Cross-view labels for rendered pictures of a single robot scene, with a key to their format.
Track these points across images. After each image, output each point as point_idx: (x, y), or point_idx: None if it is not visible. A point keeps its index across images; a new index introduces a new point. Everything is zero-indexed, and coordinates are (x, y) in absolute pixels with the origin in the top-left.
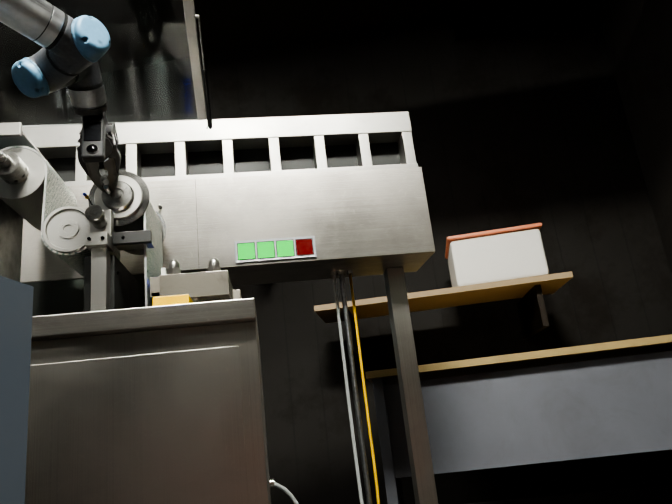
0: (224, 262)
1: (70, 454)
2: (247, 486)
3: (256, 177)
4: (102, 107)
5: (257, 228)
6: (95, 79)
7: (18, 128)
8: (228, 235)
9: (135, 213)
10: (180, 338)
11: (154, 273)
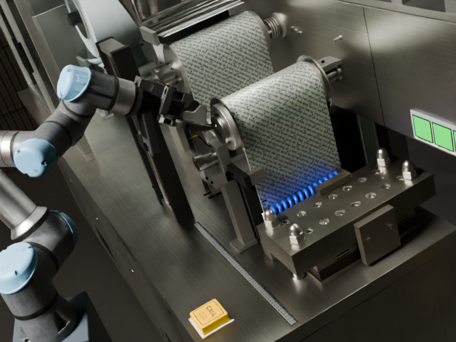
0: (405, 129)
1: None
2: None
3: (425, 21)
4: (132, 110)
5: (433, 101)
6: (104, 104)
7: (153, 40)
8: (405, 98)
9: (238, 148)
10: None
11: (294, 176)
